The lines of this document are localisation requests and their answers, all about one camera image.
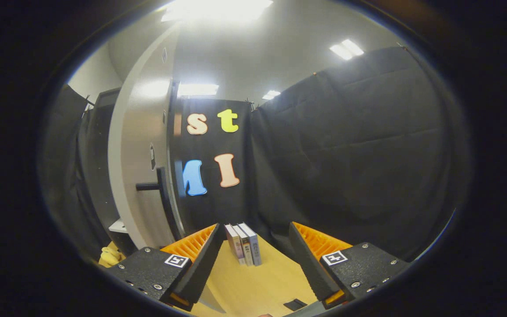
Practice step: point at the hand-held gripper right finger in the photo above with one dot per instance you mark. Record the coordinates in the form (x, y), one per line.
(308, 264)

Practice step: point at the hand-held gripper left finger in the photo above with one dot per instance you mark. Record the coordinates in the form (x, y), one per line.
(203, 268)

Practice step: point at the mauve book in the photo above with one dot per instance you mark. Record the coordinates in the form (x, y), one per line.
(235, 244)

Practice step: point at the white spine book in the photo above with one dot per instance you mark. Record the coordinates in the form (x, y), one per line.
(245, 248)

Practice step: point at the blue spine book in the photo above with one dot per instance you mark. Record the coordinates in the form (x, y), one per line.
(255, 246)

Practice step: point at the yellow lumpy object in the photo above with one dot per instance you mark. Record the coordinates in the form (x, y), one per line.
(110, 256)

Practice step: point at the black backdrop cloth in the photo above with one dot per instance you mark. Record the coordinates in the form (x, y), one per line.
(346, 154)

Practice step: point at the large ceiling light panel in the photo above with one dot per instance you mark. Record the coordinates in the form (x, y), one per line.
(216, 9)

